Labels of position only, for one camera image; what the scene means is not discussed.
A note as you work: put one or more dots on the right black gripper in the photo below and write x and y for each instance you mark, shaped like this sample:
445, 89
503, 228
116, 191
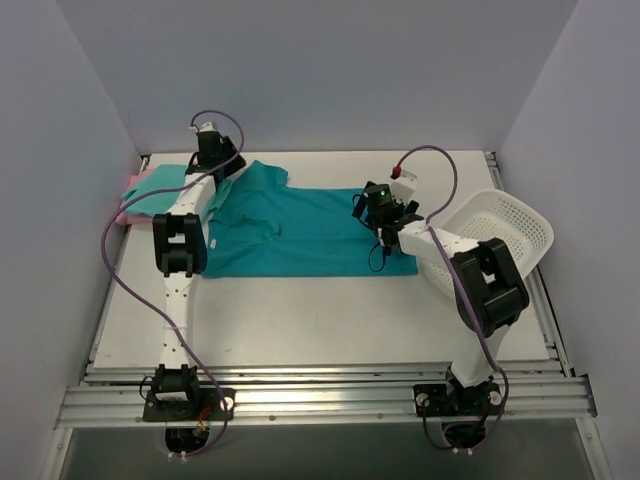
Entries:
365, 206

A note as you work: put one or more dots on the teal t shirt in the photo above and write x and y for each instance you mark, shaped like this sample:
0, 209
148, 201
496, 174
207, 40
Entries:
260, 226

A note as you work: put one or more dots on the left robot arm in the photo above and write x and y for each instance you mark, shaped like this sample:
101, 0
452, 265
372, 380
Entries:
180, 249

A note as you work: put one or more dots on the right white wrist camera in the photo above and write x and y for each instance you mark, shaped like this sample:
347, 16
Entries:
403, 184

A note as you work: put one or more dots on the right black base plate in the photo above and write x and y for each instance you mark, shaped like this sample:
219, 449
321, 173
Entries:
449, 399

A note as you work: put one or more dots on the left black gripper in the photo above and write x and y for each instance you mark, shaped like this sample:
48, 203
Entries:
230, 160

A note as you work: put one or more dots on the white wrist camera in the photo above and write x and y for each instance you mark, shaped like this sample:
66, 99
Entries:
208, 126
403, 184

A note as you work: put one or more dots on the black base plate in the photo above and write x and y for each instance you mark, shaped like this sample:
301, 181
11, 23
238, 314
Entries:
449, 399
176, 407

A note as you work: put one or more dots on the aluminium rail frame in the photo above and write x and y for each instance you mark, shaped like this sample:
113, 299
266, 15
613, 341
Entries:
317, 350

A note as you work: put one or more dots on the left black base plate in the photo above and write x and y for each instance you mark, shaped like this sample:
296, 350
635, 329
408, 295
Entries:
176, 407

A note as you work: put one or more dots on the white perforated plastic basket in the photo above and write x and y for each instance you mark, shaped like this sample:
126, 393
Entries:
497, 214

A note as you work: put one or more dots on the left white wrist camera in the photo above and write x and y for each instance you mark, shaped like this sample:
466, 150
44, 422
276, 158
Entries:
208, 126

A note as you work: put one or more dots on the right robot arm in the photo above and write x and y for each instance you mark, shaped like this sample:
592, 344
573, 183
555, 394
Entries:
488, 288

